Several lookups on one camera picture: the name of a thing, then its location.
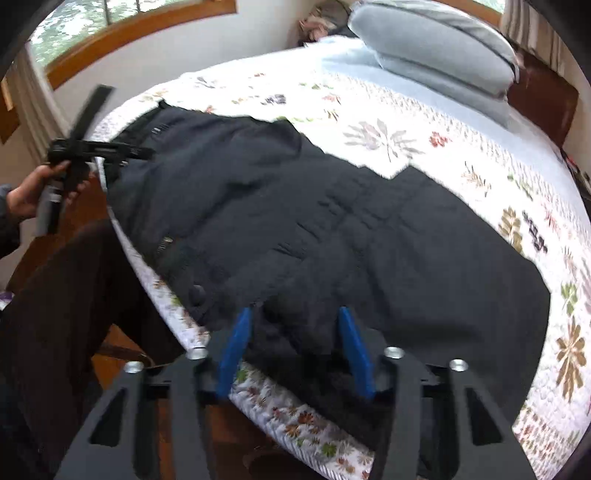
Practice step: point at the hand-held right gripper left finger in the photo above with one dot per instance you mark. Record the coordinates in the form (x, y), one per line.
(233, 350)

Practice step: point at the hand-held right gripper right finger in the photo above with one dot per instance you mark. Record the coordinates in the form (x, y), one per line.
(355, 350)

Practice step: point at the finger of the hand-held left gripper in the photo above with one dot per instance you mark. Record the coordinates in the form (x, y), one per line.
(92, 110)
(122, 151)

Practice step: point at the black pants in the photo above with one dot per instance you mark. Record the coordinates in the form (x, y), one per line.
(323, 230)

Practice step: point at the person's left forearm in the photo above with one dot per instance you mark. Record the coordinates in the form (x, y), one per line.
(8, 221)

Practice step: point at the person's left hand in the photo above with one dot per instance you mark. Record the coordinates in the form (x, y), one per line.
(27, 194)

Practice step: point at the wooden framed window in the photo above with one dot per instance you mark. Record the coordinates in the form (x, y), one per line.
(92, 18)

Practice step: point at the floral white quilt bed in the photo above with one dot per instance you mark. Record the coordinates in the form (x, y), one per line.
(392, 138)

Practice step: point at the pile of clothes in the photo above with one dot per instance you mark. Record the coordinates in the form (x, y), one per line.
(323, 25)

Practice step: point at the light blue bed sheet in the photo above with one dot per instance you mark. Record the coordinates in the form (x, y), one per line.
(461, 110)

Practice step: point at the brown wooden headboard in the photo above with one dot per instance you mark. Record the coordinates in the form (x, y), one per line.
(545, 101)

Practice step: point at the grey pillow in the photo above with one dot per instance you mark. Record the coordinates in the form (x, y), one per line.
(429, 41)

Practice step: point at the striped beige curtain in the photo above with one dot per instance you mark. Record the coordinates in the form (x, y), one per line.
(535, 32)

